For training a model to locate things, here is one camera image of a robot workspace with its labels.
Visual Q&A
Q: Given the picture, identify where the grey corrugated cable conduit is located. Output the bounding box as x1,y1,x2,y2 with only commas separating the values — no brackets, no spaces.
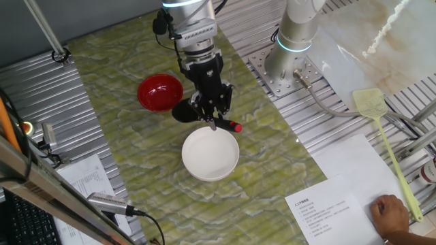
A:
292,69,432,135

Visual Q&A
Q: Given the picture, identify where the black rod base clamp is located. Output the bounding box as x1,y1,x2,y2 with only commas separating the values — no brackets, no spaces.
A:
50,47,72,67

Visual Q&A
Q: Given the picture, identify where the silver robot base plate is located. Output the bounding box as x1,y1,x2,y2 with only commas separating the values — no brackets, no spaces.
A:
247,46,324,99

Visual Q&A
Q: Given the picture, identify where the small camera mount clamp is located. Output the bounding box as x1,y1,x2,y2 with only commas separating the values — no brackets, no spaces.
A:
37,141,63,167

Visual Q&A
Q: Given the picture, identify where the white bowl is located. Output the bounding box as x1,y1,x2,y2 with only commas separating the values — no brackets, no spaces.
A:
181,126,240,182

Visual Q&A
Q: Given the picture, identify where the person's bare forearm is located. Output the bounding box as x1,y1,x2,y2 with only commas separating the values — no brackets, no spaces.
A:
384,228,436,245

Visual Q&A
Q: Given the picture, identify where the aluminium frame bar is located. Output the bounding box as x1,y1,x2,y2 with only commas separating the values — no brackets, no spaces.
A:
0,134,137,245

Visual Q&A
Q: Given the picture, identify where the small grey camera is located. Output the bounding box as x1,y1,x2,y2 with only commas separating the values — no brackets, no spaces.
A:
40,122,58,147

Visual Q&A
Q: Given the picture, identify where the black camera cable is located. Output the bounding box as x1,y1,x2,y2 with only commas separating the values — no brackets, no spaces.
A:
131,208,166,245

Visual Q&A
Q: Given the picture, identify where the blank white paper sheet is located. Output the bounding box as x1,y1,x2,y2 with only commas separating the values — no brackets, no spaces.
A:
311,133,409,222

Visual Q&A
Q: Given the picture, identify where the person's bare hand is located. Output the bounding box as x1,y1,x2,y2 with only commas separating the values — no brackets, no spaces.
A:
370,194,410,239

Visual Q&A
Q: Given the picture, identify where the thin metal rod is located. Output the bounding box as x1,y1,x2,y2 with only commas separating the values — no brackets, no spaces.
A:
22,0,69,59

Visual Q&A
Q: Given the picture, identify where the beige marble pattern sheet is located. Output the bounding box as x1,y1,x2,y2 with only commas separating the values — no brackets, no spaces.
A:
305,0,436,112

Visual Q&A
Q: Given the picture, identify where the black keyboard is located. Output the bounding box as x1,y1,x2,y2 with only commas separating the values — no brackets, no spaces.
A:
3,190,64,245

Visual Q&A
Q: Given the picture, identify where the green marble pattern mat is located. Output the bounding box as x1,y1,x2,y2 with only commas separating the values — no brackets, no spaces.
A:
66,6,328,245

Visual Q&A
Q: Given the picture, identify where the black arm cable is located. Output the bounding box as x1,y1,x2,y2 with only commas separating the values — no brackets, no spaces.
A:
213,0,230,15

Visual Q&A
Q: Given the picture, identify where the orange pole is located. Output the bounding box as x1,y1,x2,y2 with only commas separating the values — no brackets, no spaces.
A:
0,97,21,152

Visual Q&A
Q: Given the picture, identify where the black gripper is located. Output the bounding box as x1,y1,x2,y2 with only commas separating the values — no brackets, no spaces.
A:
180,53,235,132

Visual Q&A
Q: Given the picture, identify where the black ladle with red tip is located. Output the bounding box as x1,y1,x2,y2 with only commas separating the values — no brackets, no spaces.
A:
171,97,243,133

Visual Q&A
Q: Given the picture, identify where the paper with short text list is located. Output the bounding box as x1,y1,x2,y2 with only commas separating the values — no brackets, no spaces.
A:
284,174,386,245

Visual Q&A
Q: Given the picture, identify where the paper with dense printed table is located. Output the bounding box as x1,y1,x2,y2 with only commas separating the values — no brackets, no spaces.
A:
54,153,133,245

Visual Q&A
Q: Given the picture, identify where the red bowl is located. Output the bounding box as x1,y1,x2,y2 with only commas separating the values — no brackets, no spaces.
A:
137,73,185,113

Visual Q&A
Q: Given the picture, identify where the aluminium profile bar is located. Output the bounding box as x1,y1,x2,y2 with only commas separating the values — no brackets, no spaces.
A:
394,127,436,163
410,98,436,123

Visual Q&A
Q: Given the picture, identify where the yellow-green fly swatter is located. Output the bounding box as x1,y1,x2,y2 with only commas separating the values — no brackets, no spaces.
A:
352,88,425,224

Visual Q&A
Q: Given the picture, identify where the red white can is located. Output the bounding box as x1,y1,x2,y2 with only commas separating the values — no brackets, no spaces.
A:
418,158,436,186

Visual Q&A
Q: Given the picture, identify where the silver finned camera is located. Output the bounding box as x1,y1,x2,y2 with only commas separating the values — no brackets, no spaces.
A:
87,192,134,217

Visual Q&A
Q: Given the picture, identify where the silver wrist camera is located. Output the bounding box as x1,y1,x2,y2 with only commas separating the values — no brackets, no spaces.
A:
173,17,219,51

